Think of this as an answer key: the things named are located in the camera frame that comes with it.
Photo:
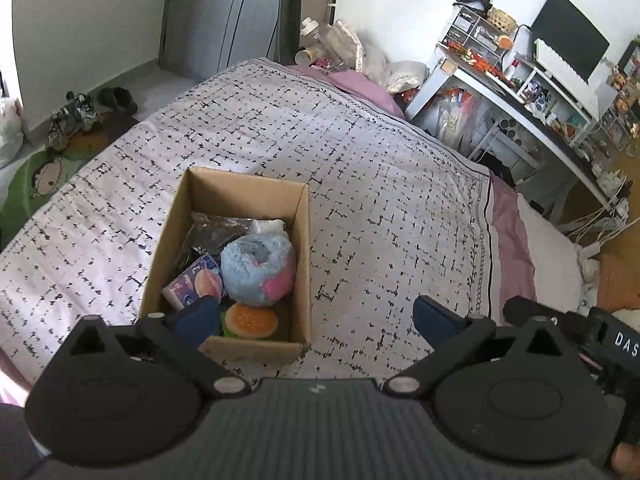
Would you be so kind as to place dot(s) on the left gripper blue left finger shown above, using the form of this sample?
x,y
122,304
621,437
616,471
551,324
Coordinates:
x,y
176,338

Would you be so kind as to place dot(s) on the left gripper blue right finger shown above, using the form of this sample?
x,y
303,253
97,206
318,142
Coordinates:
x,y
456,341

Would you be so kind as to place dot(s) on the Vinda tissue pack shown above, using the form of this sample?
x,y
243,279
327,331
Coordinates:
x,y
201,279

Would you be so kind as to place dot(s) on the blue fluffy plush toy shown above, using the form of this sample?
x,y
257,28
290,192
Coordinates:
x,y
259,269

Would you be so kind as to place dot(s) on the dark cloth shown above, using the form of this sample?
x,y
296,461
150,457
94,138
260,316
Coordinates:
x,y
209,235

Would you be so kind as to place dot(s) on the person's right hand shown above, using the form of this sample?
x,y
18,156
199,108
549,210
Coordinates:
x,y
625,461

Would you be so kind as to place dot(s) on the hamburger plush toy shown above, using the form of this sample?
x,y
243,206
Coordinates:
x,y
245,322

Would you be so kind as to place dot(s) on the pink bed sheet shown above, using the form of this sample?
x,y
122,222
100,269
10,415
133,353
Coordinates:
x,y
515,275

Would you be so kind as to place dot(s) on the white pillow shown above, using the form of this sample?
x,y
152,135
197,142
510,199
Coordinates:
x,y
557,273

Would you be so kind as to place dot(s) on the white power strip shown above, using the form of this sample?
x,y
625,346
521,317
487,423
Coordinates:
x,y
589,251

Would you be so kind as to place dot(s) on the white black patterned blanket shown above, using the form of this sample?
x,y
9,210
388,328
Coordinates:
x,y
379,211

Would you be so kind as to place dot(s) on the brown cardboard box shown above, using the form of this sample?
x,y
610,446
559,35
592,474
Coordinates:
x,y
277,206

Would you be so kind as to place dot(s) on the green cartoon floor mat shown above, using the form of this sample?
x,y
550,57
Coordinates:
x,y
41,176

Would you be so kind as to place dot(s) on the dark shoes on floor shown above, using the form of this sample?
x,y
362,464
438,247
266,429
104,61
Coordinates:
x,y
119,100

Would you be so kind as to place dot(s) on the white crumpled bags pile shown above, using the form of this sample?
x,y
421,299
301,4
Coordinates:
x,y
366,59

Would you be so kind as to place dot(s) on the white desk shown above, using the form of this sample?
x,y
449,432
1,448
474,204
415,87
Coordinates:
x,y
451,65

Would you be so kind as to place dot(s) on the white plastic bag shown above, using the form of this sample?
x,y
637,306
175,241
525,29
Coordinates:
x,y
11,130

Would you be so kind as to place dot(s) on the white keyboard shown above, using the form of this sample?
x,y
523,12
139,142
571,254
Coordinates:
x,y
566,76

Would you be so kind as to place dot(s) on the paper cup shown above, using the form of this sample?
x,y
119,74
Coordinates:
x,y
309,55

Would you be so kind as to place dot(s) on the white desktop shelf organizer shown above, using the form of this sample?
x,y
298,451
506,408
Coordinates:
x,y
491,37

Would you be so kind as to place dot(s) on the clear plastic bottle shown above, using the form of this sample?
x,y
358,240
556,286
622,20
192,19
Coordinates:
x,y
312,33

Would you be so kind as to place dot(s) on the black computer monitor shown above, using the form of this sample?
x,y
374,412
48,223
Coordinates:
x,y
571,35

